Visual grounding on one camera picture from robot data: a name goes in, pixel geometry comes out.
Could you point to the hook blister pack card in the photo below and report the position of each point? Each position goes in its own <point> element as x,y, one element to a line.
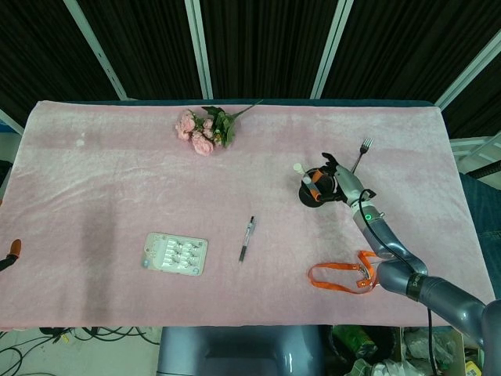
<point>156,254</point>

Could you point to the pink plush table cloth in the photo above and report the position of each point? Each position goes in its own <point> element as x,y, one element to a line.
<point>117,176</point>

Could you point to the aluminium frame post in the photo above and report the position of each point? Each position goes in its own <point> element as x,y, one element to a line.
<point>11,123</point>
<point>332,47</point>
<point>199,47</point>
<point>469,66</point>
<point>98,51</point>

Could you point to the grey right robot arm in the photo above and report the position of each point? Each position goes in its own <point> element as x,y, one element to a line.
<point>450,297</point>

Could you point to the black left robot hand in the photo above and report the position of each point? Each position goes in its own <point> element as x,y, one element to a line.
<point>15,248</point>

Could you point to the pink artificial rose bouquet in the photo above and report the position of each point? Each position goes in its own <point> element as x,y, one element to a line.
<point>201,145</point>

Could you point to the green plastic bag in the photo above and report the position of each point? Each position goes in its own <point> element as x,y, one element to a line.
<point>352,338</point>

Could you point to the grey robot torso base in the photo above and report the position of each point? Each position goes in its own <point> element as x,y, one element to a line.
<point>235,352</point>

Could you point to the black gel pen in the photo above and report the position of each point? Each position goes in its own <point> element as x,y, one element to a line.
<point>247,239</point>

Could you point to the blue denim fabric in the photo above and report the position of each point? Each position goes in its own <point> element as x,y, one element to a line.
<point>483,211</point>

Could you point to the white metal rack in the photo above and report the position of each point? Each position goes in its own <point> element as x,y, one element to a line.
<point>475,147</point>

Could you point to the white plastic bag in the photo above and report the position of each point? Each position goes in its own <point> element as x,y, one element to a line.
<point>387,368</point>

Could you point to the black round pen holder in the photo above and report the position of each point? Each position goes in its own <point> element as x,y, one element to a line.
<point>309,199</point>

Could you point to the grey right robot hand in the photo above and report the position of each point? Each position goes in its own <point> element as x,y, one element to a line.
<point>350,182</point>

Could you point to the black pleated curtain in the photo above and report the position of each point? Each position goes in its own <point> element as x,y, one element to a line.
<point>266,47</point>

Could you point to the brown cardboard box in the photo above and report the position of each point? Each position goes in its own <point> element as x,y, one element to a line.
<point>450,348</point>

